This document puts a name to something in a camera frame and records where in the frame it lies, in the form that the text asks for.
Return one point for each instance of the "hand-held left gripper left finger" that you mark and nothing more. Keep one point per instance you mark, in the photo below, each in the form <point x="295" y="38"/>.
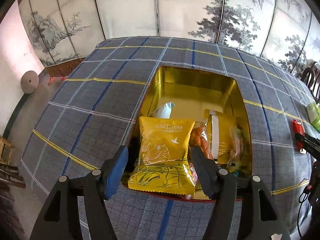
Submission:
<point x="116" y="175"/>

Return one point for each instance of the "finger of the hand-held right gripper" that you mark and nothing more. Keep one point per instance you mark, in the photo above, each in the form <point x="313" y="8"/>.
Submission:
<point x="312" y="150"/>
<point x="308" y="140"/>

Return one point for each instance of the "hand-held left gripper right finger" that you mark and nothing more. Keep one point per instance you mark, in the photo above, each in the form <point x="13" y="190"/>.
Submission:
<point x="205" y="172"/>

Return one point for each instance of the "red snack packet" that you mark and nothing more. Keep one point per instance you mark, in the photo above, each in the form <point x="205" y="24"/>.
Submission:
<point x="298" y="130"/>

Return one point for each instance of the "light blue candy packet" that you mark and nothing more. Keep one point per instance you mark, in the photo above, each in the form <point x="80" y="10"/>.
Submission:
<point x="235" y="173"/>

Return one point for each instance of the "clear packet of orange peanuts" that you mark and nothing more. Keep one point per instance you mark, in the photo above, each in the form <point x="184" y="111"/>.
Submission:
<point x="200" y="137"/>

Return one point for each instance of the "yellow packet with white stripe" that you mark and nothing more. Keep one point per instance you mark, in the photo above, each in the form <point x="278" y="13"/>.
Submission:
<point x="225" y="140"/>

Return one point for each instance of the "gold bird print snack packet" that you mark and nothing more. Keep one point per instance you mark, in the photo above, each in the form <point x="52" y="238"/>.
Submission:
<point x="162" y="150"/>

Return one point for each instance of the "navy blue biscuit packet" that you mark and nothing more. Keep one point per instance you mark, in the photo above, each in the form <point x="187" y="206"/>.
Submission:
<point x="163" y="110"/>

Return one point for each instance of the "red tin box gold inside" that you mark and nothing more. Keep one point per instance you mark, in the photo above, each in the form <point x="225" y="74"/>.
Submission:
<point x="195" y="87"/>

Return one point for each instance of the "green tissue pack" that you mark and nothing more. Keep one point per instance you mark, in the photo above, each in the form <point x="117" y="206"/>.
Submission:
<point x="315" y="115"/>

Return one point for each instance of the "dark wooden chair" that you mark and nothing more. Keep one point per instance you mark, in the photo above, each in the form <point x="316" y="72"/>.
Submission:
<point x="308" y="75"/>

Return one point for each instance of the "blue checked tablecloth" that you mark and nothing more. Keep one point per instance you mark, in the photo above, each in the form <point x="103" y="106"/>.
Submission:
<point x="100" y="92"/>

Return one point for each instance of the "wooden stool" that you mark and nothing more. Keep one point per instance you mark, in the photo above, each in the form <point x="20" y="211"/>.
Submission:
<point x="10" y="172"/>

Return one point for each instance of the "round stone disc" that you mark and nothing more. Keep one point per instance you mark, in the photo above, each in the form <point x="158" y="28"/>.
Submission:
<point x="29" y="81"/>

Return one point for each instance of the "painted folding screen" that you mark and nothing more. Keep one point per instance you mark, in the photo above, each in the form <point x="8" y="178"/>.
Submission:
<point x="125" y="10"/>

